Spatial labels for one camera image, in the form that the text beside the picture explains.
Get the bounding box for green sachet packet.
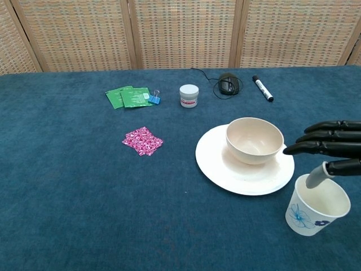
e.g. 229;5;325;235
120;87;153;108
105;85;133;110

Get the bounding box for blue table cloth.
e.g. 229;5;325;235
0;65;361;271

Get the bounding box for black computer mouse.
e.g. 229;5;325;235
218;72;240;96

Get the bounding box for black marker pen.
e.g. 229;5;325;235
252;75;275;103

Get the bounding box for paper cup with blue flowers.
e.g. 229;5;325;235
285;173;351;237

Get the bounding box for blue binder clip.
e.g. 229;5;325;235
148;89;162;106

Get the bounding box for beige bowl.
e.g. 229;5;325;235
226;117;285;165

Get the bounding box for black mouse cable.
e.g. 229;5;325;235
190;67;245;100

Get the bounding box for small white plastic jar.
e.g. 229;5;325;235
179;84;200;108

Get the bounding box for woven rattan folding screen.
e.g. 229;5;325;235
0;0;361;76

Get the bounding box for white round plate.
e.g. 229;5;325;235
195;124;296;196

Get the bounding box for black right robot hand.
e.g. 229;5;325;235
283;120;361;189

